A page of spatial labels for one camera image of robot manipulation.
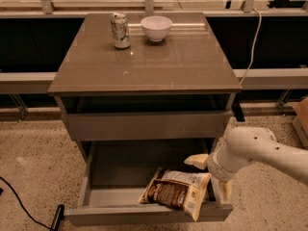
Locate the green soda can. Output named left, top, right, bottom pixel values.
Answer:
left=111, top=13, right=130, bottom=49

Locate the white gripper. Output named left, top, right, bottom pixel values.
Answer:
left=184, top=147, right=241, bottom=201

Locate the grey top drawer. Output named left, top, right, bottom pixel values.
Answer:
left=63, top=112, right=232, bottom=141

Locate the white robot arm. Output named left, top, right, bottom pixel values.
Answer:
left=184, top=127, right=308, bottom=200

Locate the cardboard box at right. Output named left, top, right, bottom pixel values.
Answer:
left=293, top=97, right=308, bottom=150

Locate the black floor cable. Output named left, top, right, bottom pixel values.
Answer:
left=0, top=175, right=54, bottom=231

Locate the brown chip bag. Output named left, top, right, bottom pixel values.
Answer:
left=139, top=167, right=211, bottom=221

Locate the black floor plug block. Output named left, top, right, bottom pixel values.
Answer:
left=51, top=204, right=64, bottom=231

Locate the white hanging cable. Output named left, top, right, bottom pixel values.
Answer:
left=239, top=7, right=263, bottom=86

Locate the open grey middle drawer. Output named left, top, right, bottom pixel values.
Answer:
left=64, top=138, right=234, bottom=227

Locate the white ceramic bowl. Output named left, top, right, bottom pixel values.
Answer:
left=141, top=15, right=172, bottom=41

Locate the grey drawer cabinet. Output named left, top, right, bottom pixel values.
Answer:
left=48, top=13, right=242, bottom=156

